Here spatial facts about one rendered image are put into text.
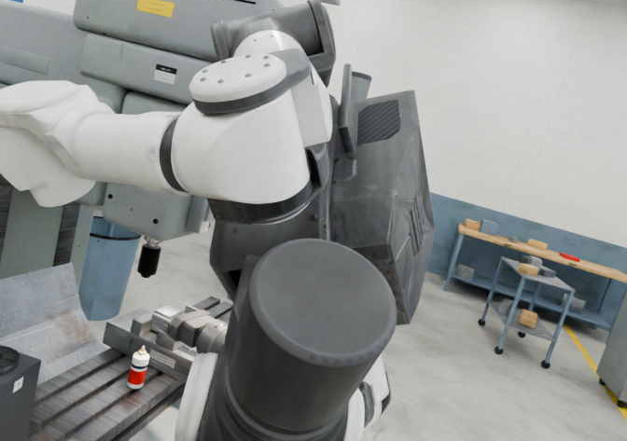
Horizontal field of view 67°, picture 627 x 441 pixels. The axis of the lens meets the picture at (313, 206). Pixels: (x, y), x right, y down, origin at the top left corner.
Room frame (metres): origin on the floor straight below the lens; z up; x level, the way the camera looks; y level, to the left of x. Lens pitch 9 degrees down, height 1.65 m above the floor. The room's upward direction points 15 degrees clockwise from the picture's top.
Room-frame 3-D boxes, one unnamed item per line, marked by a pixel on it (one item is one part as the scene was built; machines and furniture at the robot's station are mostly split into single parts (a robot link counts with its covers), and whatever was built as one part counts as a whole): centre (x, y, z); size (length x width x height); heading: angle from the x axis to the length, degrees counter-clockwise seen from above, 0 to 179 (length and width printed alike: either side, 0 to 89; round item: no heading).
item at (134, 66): (1.17, 0.41, 1.68); 0.34 x 0.24 x 0.10; 75
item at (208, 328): (1.04, 0.17, 1.13); 0.13 x 0.12 x 0.10; 150
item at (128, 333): (1.29, 0.30, 0.96); 0.35 x 0.15 x 0.11; 73
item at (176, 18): (1.16, 0.38, 1.81); 0.47 x 0.26 x 0.16; 75
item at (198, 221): (1.13, 0.26, 1.45); 0.04 x 0.04 x 0.21; 75
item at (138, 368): (1.13, 0.32, 0.96); 0.04 x 0.04 x 0.11
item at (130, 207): (1.16, 0.37, 1.47); 0.21 x 0.19 x 0.32; 165
